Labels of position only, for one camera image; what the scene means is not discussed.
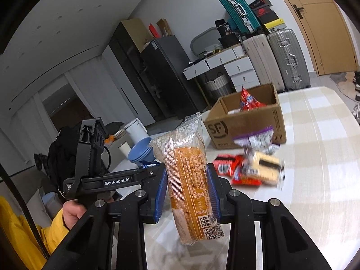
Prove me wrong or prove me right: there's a patterned door rug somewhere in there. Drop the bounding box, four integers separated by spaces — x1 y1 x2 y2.
329 72 360 102

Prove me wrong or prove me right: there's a pile of dark shoes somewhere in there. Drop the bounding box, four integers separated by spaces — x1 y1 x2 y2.
351 70 360 102

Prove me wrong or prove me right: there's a dark tall cabinet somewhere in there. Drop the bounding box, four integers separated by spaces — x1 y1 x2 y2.
108 21 158 119

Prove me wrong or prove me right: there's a plain black shoebox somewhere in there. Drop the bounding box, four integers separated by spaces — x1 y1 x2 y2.
257 11 279 24

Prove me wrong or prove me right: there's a yellow jacket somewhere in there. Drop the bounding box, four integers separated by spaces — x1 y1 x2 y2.
0 195 38 270

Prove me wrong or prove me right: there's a black storage bag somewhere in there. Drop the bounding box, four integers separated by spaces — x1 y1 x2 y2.
218 32 242 49

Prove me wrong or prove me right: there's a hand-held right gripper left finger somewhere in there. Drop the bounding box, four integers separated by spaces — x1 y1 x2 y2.
42 171 169 270

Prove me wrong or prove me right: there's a red shoebox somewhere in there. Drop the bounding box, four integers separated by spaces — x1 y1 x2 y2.
253 6 275 17

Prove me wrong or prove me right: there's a clear orange bread packet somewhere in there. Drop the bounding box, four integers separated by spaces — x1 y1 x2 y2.
149 112 225 246

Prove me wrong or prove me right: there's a long brown carton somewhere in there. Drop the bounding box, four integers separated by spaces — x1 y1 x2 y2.
157 19 173 37

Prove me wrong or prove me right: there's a purple-topped clear snack bag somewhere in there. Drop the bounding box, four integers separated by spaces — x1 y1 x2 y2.
233 126 280 155

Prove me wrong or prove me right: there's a brown cardboard box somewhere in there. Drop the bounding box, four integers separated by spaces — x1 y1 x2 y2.
203 83 287 150

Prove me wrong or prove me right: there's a white kettle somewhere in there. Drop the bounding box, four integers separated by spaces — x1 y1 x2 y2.
124 118 149 145

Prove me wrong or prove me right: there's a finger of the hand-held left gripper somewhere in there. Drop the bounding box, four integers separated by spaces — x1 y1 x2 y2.
141 164 167 187

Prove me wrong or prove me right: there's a dark grey refrigerator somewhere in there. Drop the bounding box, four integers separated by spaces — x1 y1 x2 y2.
141 36 209 119

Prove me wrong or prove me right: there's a wooden door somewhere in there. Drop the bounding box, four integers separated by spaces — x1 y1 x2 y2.
267 0 360 76

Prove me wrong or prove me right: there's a woven laundry basket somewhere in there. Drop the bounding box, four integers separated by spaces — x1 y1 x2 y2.
204 72 232 96

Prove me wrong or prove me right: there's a grey arched mirror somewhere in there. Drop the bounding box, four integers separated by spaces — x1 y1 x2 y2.
191 27 223 57

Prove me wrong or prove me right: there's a flat cardboard sheet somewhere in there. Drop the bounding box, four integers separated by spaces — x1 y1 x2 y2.
121 18 154 52

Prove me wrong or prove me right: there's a black printed pouch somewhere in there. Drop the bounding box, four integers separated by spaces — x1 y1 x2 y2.
215 19 232 36

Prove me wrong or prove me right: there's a black backpack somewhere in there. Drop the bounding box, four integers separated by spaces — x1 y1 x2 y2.
47 126 81 186

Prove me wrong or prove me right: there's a white cup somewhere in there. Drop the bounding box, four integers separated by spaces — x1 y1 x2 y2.
117 142 131 156

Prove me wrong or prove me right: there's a silver suitcase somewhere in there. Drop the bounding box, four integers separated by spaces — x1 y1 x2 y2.
267 28 311 90

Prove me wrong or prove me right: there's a person's left forearm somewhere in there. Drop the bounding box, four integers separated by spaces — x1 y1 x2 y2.
39 209 71 256

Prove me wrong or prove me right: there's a red snack packet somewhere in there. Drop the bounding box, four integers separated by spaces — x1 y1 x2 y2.
231 166 263 186
212 154 245 176
239 88 268 112

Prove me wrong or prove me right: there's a white desk with drawers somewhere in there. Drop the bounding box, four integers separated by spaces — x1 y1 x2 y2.
183 45 261 90

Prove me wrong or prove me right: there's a person's left hand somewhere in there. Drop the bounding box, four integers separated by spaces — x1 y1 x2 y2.
62 200 88 230

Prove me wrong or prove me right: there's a black red-striped shoebox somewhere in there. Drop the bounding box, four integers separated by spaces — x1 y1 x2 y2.
249 0 273 10

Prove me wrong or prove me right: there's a clear sandwich cracker packet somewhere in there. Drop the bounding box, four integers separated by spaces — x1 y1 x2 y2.
246 150 286 187

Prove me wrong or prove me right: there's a teal suitcase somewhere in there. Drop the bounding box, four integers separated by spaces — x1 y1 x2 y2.
218 0 265 36

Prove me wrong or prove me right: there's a white suitcase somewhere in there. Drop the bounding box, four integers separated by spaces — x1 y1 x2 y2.
241 34 284 92

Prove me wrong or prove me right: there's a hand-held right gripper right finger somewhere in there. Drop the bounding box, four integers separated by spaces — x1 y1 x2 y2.
207 163 332 270

